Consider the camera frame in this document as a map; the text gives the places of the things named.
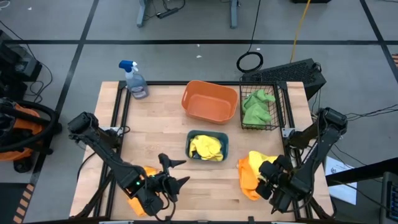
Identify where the orange microfiber towel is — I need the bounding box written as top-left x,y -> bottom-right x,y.
238,156 -> 266,202
127,166 -> 163,217

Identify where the spray bottle with blue trigger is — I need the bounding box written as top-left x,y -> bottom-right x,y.
118,60 -> 150,100

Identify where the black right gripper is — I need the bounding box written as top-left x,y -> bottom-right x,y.
256,154 -> 299,214

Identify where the black power strip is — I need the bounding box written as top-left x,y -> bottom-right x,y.
155,7 -> 180,20

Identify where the black metal beam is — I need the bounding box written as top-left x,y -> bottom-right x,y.
325,157 -> 398,187

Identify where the white paper sheet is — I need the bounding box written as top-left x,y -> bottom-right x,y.
324,155 -> 359,207

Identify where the grey desk leg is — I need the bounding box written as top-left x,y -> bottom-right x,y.
229,0 -> 240,30
136,0 -> 149,29

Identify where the grey device with blue screen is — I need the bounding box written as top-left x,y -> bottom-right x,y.
379,171 -> 398,224

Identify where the black perforated computer case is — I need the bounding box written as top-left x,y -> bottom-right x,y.
241,58 -> 328,101

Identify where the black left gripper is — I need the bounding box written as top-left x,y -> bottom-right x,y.
136,153 -> 191,217

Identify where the yellow hanging cable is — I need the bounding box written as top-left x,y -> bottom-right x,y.
289,0 -> 312,64

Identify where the black aluminium table frame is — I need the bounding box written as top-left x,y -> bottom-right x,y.
74,80 -> 336,224

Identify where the orange plastic basket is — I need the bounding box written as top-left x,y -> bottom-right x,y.
181,80 -> 239,126

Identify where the teal plastic basket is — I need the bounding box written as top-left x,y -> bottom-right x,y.
185,129 -> 229,163

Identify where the orange shop vacuum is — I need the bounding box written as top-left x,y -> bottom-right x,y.
0,97 -> 62,174

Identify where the yellow microfiber towel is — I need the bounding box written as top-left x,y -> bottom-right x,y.
188,134 -> 224,162
248,151 -> 279,183

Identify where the black cable bundle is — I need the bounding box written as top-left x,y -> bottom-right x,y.
345,103 -> 398,121

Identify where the black equipment box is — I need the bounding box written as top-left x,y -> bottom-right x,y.
0,29 -> 44,101

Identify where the black hanging coiled cable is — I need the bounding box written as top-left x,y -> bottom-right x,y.
236,0 -> 264,74

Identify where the black wire basket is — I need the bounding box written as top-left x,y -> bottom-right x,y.
239,81 -> 287,132

